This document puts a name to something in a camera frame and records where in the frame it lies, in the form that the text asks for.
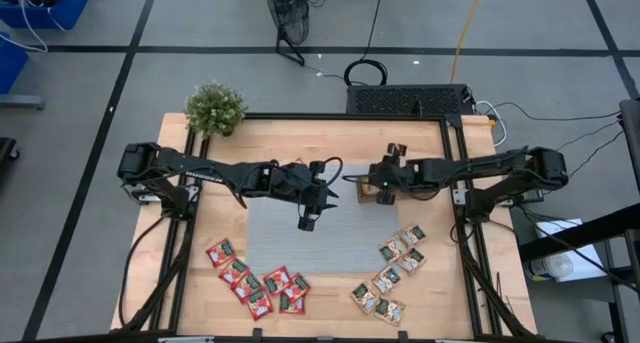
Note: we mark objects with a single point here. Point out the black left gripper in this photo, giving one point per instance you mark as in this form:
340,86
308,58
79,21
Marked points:
300,183

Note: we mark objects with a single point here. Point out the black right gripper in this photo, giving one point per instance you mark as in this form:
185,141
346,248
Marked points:
402,175

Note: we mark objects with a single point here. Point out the beige vanilla cinnamon tea packet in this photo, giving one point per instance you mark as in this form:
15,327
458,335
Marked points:
386,281
364,298
412,235
390,311
411,261
392,249

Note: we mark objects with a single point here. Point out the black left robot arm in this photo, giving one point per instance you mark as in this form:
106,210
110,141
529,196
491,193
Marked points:
200,165

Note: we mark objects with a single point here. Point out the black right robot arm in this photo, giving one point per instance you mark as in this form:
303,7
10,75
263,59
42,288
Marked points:
475,168

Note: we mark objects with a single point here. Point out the grey woven placemat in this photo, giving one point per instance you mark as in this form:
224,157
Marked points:
325,248

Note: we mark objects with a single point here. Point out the black perforated computer case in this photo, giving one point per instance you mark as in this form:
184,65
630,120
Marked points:
390,98

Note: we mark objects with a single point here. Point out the green plant in black pot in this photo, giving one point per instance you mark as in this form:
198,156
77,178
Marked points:
215,108

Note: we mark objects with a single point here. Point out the clear plastic bottle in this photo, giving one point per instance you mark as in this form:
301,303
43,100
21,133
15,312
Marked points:
547,268

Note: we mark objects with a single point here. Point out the black floor fan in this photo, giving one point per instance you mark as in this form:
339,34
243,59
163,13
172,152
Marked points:
287,8

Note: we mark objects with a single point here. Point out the white paper sheet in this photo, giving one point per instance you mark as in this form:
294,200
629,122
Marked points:
585,265

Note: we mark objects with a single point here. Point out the black metal cart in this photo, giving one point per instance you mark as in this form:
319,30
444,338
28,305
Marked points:
600,228

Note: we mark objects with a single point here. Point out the blue plastic bin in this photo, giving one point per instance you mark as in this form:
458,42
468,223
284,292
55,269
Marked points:
10,63
70,8

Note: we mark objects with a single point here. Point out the grey flat platform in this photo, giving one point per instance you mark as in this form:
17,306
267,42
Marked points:
20,102

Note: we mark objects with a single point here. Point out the black caster foot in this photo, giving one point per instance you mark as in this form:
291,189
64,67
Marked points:
6,148

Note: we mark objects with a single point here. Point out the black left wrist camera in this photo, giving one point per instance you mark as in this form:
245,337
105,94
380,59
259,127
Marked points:
317,169

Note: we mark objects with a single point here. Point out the black aluminium table frame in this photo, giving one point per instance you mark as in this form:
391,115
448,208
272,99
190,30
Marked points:
350,117

